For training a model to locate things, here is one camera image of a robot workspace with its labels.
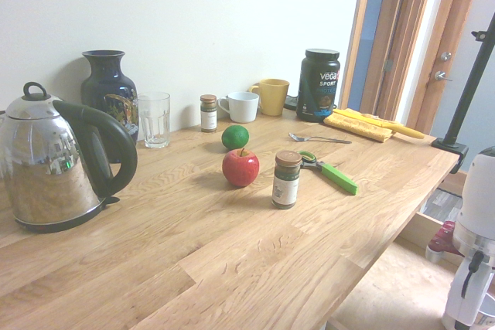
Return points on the wooden door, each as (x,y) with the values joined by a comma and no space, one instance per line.
(402,36)

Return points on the red apple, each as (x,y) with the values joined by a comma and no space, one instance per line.
(240,169)

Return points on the black protein powder tub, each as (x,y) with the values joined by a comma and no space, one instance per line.
(319,86)

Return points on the yellow folded cloth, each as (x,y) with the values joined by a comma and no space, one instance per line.
(356,125)

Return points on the grey door hinge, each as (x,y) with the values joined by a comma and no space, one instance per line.
(388,64)

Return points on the green and black scissors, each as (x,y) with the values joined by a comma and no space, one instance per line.
(338,179)

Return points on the large spice jar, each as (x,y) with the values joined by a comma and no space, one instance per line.
(286,183)

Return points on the small spice jar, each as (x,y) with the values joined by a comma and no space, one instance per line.
(208,115)

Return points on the stainless steel electric kettle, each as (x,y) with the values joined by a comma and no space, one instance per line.
(42,160)

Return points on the metal spoon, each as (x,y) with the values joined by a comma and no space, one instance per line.
(295,137)

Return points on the black camera stand with clamp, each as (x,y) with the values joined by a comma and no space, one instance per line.
(470,86)

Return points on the green lime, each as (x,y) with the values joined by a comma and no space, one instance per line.
(235,137)

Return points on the clear drinking glass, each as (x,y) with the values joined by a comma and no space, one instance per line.
(154,121)

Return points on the silver door lock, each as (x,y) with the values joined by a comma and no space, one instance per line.
(446,56)

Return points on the red wrist camera mount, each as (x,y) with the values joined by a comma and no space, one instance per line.
(442,239)

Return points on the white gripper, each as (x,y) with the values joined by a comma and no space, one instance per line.
(458,307)

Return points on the white ceramic mug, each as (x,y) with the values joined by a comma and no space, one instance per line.
(243,107)

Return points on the dark blue painted vase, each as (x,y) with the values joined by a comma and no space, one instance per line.
(104,86)

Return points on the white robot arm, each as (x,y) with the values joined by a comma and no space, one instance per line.
(477,198)

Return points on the yellow ceramic mug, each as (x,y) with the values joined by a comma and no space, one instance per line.
(274,98)

